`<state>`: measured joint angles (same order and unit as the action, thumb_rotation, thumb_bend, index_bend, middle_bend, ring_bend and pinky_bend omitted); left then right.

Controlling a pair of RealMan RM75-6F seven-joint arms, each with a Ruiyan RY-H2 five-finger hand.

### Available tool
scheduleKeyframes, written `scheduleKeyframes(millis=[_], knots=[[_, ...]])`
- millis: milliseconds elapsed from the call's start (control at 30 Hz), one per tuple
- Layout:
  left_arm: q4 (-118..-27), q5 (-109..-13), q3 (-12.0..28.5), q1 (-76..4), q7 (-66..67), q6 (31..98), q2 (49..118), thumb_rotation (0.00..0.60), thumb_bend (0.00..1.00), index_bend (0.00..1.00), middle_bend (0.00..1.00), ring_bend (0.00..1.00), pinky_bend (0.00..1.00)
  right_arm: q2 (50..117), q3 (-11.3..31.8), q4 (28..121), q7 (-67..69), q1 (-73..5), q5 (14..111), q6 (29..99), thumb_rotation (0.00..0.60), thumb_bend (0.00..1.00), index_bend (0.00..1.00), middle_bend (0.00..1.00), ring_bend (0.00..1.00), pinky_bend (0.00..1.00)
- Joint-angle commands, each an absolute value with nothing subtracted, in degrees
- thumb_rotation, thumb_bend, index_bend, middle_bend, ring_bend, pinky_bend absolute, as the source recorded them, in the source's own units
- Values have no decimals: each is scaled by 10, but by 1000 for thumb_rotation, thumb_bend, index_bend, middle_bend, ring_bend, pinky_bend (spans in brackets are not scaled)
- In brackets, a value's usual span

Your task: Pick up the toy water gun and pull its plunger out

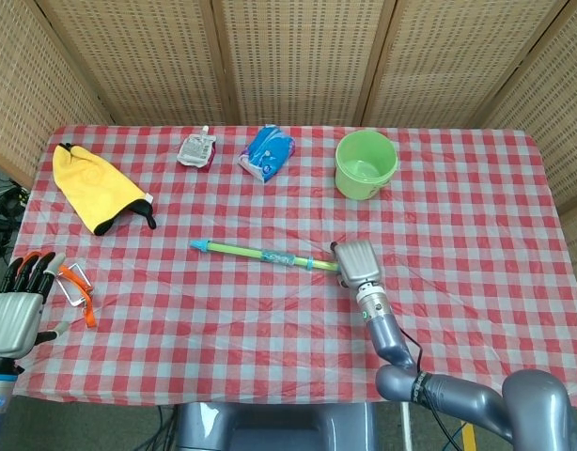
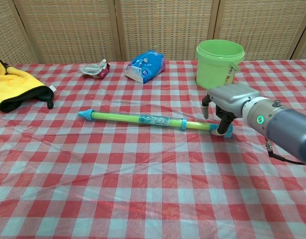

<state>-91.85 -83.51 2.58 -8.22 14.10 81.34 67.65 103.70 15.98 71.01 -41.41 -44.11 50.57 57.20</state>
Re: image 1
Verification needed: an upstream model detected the woven bamboo folding screen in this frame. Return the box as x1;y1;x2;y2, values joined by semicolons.
0;0;577;292

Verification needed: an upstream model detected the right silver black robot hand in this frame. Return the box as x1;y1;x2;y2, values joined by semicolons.
329;240;384;289

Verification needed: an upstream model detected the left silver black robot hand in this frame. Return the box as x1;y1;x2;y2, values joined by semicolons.
0;251;67;359

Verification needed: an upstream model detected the white red spouted pouch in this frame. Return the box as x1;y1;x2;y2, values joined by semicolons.
177;124;218;173

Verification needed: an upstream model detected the green and blue water pump toy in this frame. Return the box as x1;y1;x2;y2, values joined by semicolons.
189;238;341;274

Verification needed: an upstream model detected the yellow cloth with black trim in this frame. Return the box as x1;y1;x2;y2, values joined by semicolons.
52;142;157;237

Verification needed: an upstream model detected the white table leg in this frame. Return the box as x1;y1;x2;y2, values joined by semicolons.
399;401;413;445

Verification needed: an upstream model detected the grey robot torso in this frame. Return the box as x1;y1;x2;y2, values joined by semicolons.
175;402;379;451

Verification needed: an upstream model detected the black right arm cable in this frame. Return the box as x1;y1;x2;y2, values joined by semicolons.
399;328;463;451

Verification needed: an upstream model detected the orange lanyard with badge holder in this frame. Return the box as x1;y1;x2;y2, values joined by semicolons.
55;262;98;329

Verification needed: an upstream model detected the red white checkered tablecloth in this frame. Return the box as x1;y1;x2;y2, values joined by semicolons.
0;124;577;406

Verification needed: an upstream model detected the blue tissue pack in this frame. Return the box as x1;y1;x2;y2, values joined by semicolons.
237;124;297;183

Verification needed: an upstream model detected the black cable tangle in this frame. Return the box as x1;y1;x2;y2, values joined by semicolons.
0;168;31;257

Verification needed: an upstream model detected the green plastic bucket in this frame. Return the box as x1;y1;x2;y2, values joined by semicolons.
334;130;399;201

